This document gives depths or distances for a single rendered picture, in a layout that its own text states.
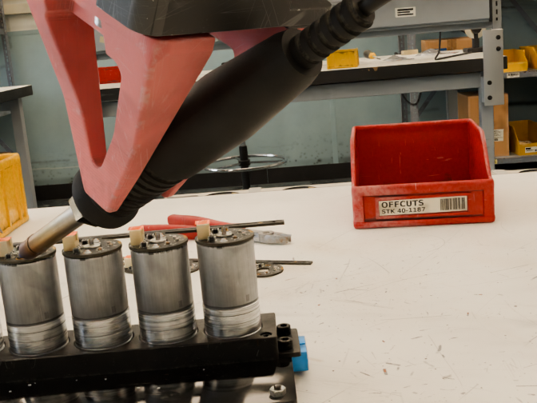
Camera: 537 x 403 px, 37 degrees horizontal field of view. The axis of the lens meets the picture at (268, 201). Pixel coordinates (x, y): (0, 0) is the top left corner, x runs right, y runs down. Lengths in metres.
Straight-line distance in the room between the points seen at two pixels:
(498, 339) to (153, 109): 0.22
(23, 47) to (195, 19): 4.73
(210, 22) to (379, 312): 0.24
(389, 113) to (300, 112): 0.51
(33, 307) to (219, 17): 0.18
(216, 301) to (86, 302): 0.05
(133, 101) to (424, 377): 0.18
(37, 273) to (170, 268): 0.05
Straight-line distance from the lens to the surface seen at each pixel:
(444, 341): 0.38
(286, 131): 4.70
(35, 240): 0.32
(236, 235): 0.34
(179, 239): 0.34
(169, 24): 0.20
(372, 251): 0.52
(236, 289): 0.33
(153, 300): 0.34
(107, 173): 0.25
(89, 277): 0.34
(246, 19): 0.21
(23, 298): 0.35
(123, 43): 0.21
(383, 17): 2.55
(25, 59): 4.93
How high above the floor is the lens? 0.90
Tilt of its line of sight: 12 degrees down
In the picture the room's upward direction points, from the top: 5 degrees counter-clockwise
